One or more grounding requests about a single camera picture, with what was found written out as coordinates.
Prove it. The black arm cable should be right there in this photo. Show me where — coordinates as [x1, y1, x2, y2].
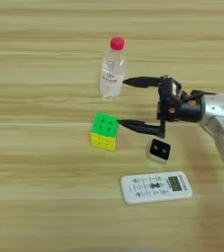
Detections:
[191, 89, 216, 98]

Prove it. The green and yellow puzzle cube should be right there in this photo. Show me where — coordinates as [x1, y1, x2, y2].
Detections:
[89, 112, 121, 152]

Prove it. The white remote control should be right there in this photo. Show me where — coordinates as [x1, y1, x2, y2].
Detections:
[120, 170, 194, 205]

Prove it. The clear bottle with red cap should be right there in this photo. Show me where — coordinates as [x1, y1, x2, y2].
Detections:
[98, 35, 129, 100]

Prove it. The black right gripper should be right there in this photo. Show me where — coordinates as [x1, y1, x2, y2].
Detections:
[117, 76, 204, 139]

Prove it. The small white box black top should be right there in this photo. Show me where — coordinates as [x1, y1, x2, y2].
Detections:
[146, 138, 172, 165]

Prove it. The small black box white label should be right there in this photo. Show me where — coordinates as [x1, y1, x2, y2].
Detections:
[158, 77, 183, 101]

